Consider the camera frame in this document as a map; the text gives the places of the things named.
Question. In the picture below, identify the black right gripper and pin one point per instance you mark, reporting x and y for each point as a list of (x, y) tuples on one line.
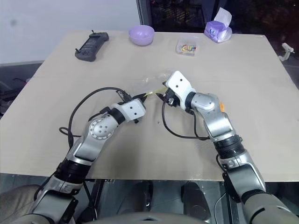
[(171, 98)]

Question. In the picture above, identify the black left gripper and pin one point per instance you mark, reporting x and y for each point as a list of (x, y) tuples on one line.
[(126, 98)]

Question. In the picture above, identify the clear plastic zip bag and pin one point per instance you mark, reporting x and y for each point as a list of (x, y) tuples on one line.
[(151, 84)]

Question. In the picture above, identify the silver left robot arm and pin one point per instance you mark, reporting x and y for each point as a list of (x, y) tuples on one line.
[(98, 130)]

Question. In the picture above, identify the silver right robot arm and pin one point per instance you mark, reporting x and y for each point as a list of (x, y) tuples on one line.
[(217, 121)]

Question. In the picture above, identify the clear box of coloured clips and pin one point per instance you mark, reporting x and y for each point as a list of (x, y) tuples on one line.
[(188, 46)]

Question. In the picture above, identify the purple plastic bowl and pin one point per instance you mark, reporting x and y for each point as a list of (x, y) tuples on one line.
[(141, 35)]

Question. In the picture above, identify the black handheld remote controller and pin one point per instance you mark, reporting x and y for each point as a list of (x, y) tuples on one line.
[(91, 46)]

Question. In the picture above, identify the black metal rack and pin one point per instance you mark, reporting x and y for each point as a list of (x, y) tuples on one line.
[(177, 14)]

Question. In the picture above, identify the purple tissue pack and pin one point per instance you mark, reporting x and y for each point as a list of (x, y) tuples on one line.
[(218, 31)]

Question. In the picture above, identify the grey robot torso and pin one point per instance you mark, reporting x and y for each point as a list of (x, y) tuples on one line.
[(151, 218)]

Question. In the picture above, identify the beige rounded cushion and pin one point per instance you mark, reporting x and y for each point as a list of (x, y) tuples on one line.
[(16, 200)]

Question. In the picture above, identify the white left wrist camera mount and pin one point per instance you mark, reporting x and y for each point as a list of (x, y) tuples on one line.
[(132, 109)]

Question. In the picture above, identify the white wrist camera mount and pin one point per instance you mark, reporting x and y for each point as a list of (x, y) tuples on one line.
[(132, 109), (178, 84)]

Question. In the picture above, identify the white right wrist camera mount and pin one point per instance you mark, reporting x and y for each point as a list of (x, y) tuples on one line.
[(178, 84)]

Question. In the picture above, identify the grey upright post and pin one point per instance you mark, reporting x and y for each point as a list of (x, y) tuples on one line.
[(143, 14)]

